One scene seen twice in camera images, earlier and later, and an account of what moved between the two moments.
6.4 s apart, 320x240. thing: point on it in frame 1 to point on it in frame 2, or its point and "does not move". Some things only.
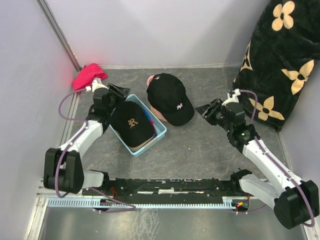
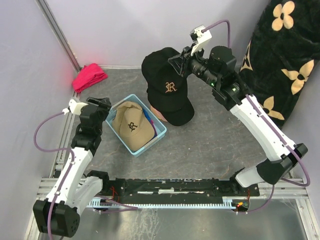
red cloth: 85,76 does not move
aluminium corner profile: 67,48 does not move
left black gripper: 120,92 to 104,105
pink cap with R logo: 159,115 does not move
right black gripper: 205,112 to 181,62
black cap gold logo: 129,121 to 166,86
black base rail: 169,187 does not move
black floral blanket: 279,59 does not move
